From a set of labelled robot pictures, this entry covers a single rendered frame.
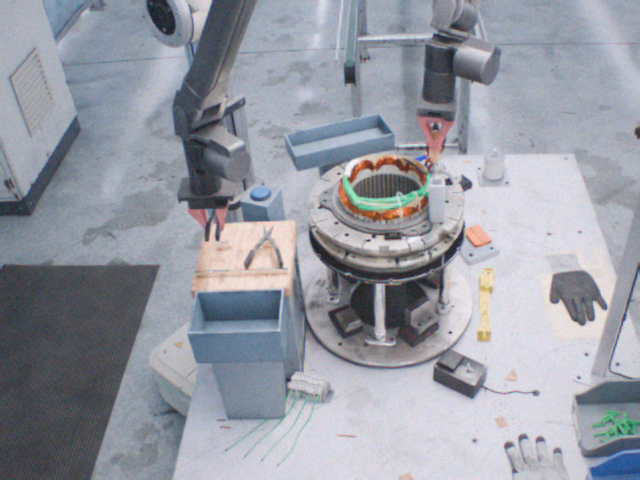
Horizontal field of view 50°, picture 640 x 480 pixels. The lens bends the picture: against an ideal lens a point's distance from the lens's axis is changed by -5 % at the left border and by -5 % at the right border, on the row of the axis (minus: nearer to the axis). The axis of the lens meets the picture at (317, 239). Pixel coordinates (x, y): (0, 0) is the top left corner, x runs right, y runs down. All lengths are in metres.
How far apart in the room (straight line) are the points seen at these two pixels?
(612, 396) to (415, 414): 0.40
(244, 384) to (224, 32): 0.68
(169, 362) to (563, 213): 1.29
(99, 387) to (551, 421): 1.71
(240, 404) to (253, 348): 0.20
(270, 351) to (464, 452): 0.43
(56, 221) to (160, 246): 0.61
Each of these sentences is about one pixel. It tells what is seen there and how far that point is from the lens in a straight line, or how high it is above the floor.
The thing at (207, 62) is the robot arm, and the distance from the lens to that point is 1.13.
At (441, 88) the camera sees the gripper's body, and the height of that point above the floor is 1.39.
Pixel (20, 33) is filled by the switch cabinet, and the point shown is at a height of 0.75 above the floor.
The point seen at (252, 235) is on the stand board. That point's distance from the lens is 1.47.
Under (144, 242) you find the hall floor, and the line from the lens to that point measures 3.26.
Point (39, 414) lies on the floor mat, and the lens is 2.72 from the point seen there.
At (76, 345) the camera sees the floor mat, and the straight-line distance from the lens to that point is 2.89.
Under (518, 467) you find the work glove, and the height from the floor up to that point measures 0.80.
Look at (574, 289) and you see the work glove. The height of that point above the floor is 0.80.
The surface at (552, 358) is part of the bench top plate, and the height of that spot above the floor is 0.78.
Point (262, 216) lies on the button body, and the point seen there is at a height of 1.00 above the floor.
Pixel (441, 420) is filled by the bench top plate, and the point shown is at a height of 0.78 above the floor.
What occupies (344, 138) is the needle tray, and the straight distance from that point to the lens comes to 1.80.
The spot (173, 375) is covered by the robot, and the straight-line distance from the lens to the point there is 2.34.
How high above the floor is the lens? 1.99
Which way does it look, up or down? 40 degrees down
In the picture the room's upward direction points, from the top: 6 degrees counter-clockwise
